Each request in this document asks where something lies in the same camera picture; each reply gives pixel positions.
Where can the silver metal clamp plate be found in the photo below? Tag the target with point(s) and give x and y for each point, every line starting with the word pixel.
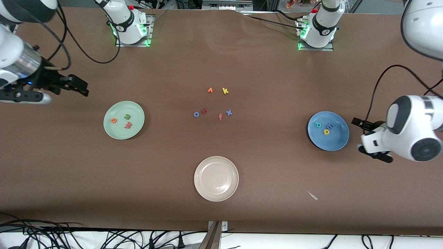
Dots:
pixel 225 226

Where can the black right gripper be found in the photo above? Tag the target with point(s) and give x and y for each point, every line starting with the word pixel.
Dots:
pixel 47 77

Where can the beige plate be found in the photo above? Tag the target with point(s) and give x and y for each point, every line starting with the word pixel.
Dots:
pixel 216 178

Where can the green plate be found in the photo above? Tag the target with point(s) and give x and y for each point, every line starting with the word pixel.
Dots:
pixel 119 131

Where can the teal foam letter p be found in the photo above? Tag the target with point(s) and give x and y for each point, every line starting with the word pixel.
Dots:
pixel 318 125

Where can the blue plate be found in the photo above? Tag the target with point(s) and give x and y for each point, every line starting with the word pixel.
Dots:
pixel 335 140

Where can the brown paper table cover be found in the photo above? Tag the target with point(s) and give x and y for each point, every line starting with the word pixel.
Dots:
pixel 69 173

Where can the grey camera post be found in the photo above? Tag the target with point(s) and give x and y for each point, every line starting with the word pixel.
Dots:
pixel 211 240

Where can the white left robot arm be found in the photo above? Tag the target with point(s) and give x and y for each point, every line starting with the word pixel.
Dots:
pixel 412 128

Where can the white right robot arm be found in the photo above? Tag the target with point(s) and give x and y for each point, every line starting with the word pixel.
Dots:
pixel 128 24

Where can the white tape scrap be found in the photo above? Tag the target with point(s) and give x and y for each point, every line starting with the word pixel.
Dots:
pixel 312 195

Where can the blue foam letter m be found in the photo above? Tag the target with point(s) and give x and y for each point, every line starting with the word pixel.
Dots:
pixel 330 126

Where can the pink foam letter w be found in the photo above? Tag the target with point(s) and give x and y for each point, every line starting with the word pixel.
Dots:
pixel 128 125

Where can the orange brown object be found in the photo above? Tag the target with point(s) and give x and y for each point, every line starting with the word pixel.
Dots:
pixel 294 3

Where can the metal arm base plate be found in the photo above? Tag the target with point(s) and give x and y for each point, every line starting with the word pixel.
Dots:
pixel 149 31
pixel 328 49

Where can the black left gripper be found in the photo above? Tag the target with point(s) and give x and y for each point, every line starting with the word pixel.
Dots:
pixel 374 125

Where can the grey metal box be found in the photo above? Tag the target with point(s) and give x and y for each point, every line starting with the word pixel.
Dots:
pixel 226 4

